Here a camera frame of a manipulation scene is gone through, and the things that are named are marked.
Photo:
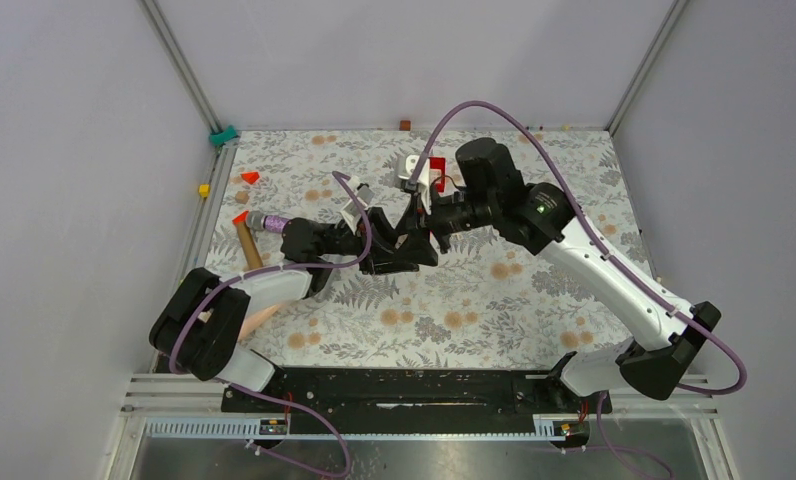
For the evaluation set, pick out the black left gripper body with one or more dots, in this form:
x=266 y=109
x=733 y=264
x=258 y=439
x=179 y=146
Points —
x=369 y=262

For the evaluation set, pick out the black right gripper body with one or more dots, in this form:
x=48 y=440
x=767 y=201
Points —
x=421 y=235

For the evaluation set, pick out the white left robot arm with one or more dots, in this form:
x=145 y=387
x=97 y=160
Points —
x=199 y=327

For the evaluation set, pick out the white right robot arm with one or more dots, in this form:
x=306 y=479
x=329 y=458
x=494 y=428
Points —
x=666 y=331

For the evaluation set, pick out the red box with label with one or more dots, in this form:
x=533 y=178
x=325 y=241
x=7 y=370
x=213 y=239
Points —
x=438 y=176

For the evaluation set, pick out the floral table mat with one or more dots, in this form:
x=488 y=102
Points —
x=488 y=303

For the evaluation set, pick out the gold brown microphone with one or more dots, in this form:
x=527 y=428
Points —
x=249 y=247

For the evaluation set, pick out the purple glitter microphone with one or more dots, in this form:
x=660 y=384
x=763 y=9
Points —
x=261 y=222

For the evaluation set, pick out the pink microphone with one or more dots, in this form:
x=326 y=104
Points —
x=255 y=320

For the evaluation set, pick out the red block near microphones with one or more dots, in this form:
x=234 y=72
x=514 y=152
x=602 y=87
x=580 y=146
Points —
x=241 y=218

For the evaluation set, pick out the red wedge block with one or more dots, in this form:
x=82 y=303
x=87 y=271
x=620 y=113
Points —
x=250 y=177

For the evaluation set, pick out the small coloured beads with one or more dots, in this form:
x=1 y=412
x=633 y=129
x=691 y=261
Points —
x=544 y=127

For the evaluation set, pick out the teal block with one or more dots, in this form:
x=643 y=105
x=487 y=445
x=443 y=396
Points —
x=220 y=138

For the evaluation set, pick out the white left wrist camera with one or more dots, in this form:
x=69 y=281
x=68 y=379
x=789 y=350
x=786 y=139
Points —
x=353 y=210

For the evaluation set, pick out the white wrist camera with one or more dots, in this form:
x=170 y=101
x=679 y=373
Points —
x=353 y=210
x=414 y=179

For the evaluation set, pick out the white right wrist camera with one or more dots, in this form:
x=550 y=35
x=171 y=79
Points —
x=414 y=179

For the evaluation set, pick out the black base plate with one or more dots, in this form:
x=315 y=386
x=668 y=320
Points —
x=451 y=394

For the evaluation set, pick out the aluminium corner rail left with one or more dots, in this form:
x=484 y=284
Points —
x=185 y=120

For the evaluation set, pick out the aluminium corner rail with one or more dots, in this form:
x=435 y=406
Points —
x=185 y=120
x=652 y=54

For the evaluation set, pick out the white slotted cable duct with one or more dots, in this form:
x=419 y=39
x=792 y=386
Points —
x=304 y=427

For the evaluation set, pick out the aluminium corner rail right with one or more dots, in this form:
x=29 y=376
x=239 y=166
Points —
x=652 y=54

